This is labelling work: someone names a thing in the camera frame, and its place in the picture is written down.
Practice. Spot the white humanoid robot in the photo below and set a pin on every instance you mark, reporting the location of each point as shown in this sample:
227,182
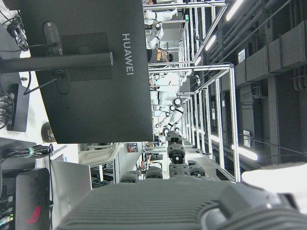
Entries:
170,83
156,16

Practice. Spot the person in yellow-lettered black shirt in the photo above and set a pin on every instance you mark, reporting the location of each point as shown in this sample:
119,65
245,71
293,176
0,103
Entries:
157,57

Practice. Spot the black Huawei monitor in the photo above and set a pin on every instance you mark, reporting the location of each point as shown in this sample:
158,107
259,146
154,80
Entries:
96,107

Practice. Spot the white chair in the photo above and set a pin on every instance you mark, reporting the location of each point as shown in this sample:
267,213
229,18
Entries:
105,153

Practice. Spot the ceiling light strip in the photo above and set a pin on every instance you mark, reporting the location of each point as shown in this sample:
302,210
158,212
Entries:
247,153
233,9
210,42

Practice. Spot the silver laptop lid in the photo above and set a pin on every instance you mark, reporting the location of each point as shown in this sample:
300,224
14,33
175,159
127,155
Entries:
69,182

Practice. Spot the black monitor stand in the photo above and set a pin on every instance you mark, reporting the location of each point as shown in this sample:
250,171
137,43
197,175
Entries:
60,62

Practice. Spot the round black disc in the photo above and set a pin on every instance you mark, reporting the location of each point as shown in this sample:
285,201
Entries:
46,133

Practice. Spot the black docking box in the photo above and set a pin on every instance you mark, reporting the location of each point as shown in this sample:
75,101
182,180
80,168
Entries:
20,107

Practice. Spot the black device with red logo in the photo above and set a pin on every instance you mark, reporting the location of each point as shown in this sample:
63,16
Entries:
31,191

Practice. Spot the aluminium frame structure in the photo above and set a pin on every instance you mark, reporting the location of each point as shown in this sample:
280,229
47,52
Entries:
233,107

